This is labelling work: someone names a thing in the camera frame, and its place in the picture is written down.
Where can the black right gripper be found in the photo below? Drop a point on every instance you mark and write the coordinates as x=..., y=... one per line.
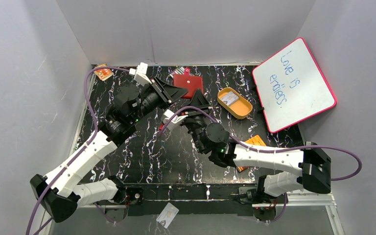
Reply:
x=199, y=100

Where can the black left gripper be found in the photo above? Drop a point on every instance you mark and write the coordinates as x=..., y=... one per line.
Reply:
x=161, y=90

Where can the red leather card holder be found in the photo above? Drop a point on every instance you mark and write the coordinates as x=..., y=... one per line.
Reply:
x=191, y=82

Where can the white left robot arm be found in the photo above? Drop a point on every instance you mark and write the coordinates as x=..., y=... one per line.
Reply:
x=60, y=192

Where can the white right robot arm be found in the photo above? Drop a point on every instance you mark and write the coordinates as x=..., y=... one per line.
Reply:
x=306, y=168

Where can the white credit card in tray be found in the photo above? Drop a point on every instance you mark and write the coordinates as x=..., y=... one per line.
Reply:
x=230, y=98

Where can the small orange card box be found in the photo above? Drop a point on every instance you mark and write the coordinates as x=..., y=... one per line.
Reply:
x=103, y=74

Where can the pack of coloured markers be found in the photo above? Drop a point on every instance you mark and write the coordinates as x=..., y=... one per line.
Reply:
x=178, y=70

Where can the yellow oval tray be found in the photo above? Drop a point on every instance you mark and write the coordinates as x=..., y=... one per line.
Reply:
x=238, y=106

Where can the pink framed whiteboard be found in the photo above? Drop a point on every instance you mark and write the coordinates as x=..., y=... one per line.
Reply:
x=291, y=87

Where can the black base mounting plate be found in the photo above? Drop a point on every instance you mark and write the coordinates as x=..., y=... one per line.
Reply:
x=239, y=199

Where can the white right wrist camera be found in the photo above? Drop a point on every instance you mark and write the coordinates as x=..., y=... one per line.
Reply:
x=175, y=122

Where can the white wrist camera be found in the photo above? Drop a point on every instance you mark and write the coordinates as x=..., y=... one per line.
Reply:
x=175, y=122
x=139, y=74

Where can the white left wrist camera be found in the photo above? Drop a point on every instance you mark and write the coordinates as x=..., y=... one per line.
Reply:
x=139, y=74

